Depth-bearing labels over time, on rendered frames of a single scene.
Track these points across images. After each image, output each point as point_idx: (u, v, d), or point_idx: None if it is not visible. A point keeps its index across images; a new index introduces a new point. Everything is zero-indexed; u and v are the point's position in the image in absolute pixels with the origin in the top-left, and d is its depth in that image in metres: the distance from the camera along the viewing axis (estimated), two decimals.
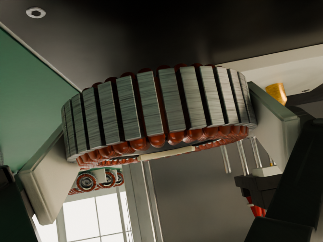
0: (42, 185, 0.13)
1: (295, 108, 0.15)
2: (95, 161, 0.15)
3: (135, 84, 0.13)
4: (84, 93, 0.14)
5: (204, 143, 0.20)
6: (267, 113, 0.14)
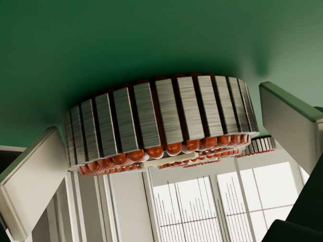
0: (14, 199, 0.13)
1: (320, 109, 0.14)
2: None
3: None
4: None
5: None
6: (294, 114, 0.13)
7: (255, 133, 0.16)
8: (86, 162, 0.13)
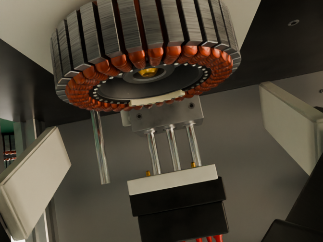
0: (14, 199, 0.13)
1: (320, 109, 0.14)
2: None
3: None
4: None
5: None
6: (294, 114, 0.13)
7: (236, 58, 0.17)
8: (71, 71, 0.14)
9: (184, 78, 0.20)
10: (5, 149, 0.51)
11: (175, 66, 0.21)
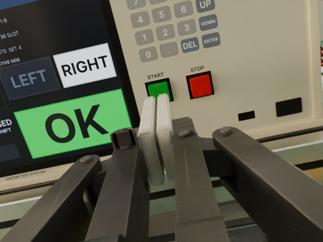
0: (156, 147, 0.15)
1: (187, 119, 0.17)
2: None
3: None
4: None
5: None
6: (157, 124, 0.16)
7: None
8: None
9: None
10: None
11: None
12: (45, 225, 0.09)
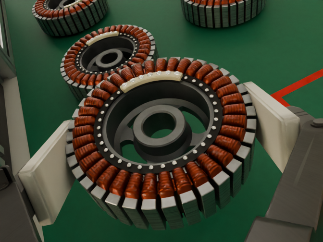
0: (42, 185, 0.13)
1: (295, 109, 0.15)
2: (140, 55, 0.31)
3: None
4: None
5: (81, 50, 0.34)
6: (267, 113, 0.14)
7: (69, 152, 0.17)
8: (232, 172, 0.14)
9: (121, 106, 0.19)
10: (53, 19, 0.42)
11: (132, 111, 0.20)
12: None
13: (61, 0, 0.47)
